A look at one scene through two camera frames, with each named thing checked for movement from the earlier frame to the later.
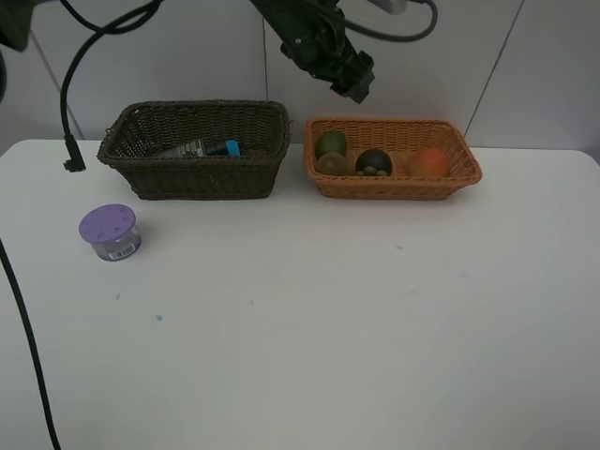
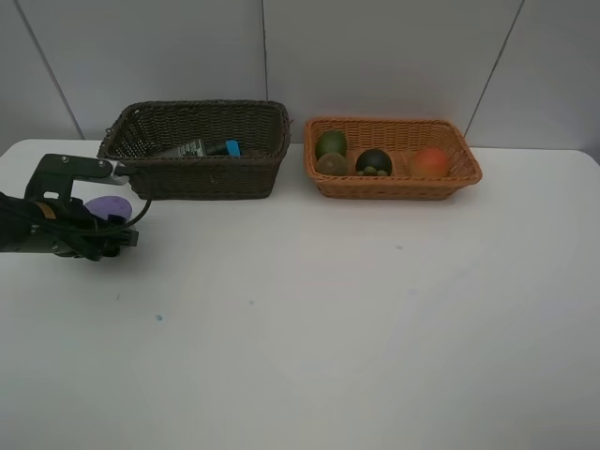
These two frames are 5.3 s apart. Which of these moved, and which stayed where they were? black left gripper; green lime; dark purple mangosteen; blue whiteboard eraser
Moved: black left gripper
Stayed: blue whiteboard eraser; dark purple mangosteen; green lime
